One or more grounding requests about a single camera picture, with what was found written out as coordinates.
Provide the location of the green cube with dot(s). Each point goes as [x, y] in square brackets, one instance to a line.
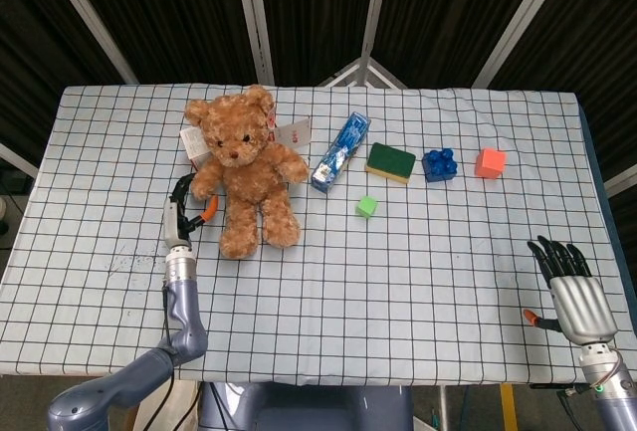
[365, 207]

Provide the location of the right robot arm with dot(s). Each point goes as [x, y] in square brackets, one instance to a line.
[614, 391]

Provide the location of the white partition frame post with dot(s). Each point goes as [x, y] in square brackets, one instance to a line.
[87, 15]
[254, 13]
[522, 23]
[374, 13]

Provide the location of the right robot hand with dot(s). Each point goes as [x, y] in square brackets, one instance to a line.
[584, 309]

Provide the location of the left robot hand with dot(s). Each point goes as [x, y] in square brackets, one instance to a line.
[176, 224]

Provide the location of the white partition foot bracket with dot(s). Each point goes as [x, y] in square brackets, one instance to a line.
[360, 72]

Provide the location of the white paper tags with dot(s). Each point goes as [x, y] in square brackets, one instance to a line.
[195, 145]

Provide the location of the blue studded building block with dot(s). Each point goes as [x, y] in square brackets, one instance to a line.
[440, 167]

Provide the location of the orange cube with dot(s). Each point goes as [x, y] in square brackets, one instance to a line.
[490, 164]

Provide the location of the brown plush teddy bear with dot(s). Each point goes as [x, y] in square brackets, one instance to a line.
[244, 172]

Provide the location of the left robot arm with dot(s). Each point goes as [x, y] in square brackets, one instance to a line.
[184, 311]

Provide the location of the round red white hang tag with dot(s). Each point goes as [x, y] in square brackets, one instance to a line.
[271, 120]

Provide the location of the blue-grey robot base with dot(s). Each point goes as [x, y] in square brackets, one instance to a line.
[308, 408]

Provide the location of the green yellow sponge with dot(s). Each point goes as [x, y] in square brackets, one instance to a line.
[390, 159]

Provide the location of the beige cardboard sheet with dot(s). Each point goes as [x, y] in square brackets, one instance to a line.
[184, 411]

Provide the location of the blue toothpaste box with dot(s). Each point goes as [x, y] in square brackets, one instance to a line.
[341, 154]

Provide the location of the white black checked tablecloth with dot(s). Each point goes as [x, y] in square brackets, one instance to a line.
[348, 291]

